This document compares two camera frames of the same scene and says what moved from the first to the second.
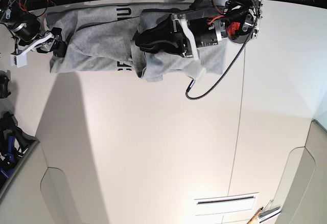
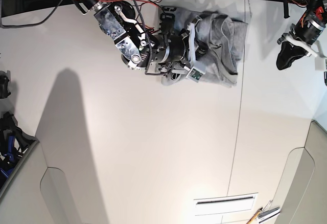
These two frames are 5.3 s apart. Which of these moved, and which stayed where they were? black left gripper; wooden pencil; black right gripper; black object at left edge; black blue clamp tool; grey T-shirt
Moved: black right gripper; black left gripper; grey T-shirt
Stayed: wooden pencil; black object at left edge; black blue clamp tool
